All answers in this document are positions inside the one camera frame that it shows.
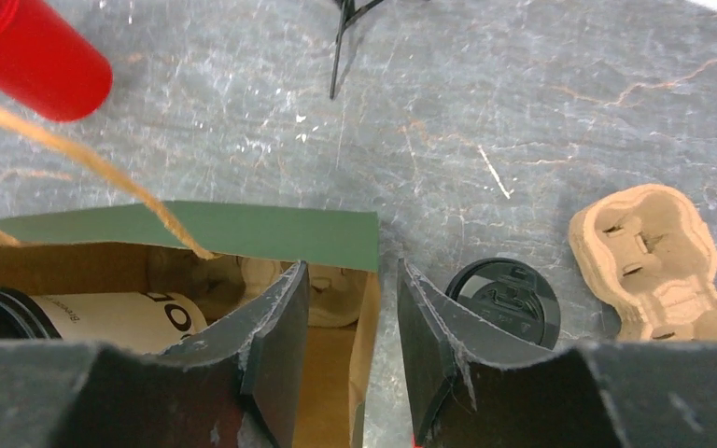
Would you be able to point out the brown pulp cup carriers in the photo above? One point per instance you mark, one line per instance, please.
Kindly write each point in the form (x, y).
(647, 253)

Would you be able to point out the single brown pulp cup carrier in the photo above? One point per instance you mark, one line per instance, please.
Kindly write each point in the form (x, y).
(219, 286)

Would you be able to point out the red cup holder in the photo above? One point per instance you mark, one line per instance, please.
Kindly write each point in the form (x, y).
(47, 65)

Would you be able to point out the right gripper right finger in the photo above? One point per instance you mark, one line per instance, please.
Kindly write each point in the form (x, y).
(472, 384)

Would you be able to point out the black plastic cup lid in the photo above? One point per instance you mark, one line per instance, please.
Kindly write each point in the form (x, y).
(510, 295)

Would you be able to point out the green brown paper bag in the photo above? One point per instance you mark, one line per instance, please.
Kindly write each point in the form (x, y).
(105, 250)

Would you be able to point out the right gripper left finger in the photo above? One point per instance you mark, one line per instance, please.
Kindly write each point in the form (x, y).
(235, 384)

